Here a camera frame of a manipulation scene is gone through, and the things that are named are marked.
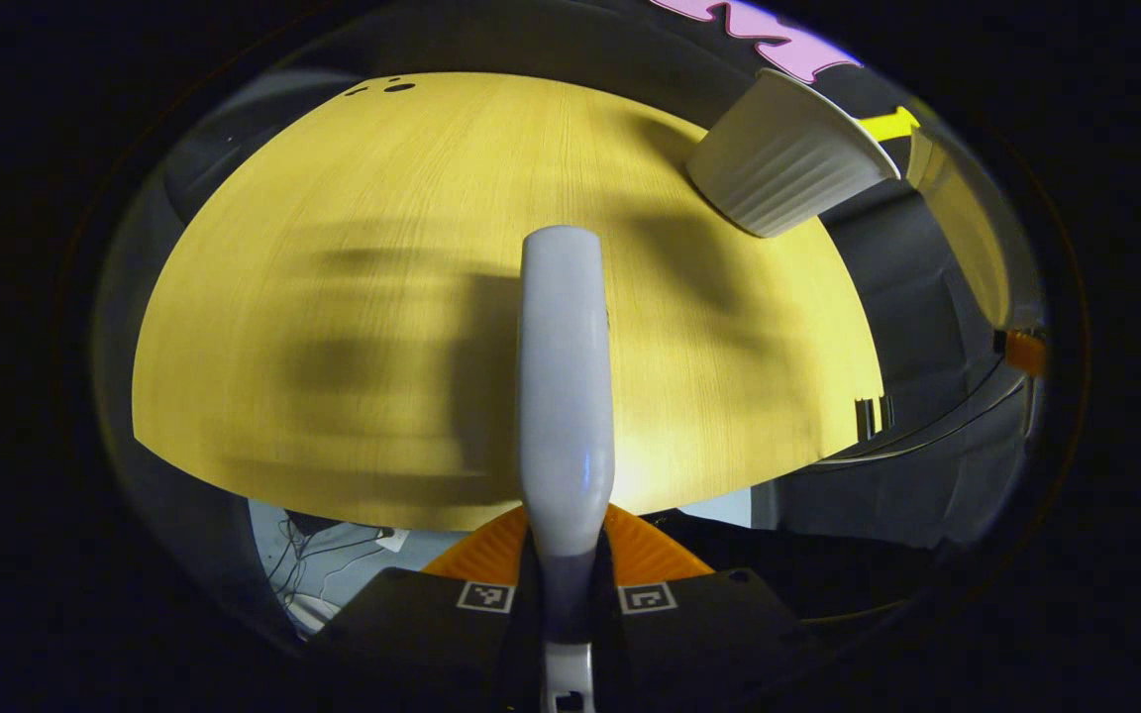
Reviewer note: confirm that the white power adapter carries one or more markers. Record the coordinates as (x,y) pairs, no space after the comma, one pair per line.
(393,540)

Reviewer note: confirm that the small grey broom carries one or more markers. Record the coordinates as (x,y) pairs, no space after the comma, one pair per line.
(566,396)

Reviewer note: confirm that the light wooden table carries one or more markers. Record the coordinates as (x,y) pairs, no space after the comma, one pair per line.
(972,223)

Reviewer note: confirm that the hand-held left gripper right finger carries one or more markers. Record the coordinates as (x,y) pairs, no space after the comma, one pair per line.
(689,644)

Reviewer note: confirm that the white ribbed garbage bin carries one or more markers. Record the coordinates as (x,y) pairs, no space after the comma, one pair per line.
(778,168)

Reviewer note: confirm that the metal desk bracket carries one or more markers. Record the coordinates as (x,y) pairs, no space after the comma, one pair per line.
(873,418)

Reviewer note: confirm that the black backdrop cloth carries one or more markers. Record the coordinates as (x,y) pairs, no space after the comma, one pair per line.
(907,287)

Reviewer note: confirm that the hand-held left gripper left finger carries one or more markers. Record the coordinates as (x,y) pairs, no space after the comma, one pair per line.
(442,644)

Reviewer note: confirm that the orange object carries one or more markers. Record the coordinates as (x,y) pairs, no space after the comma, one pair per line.
(1026,353)

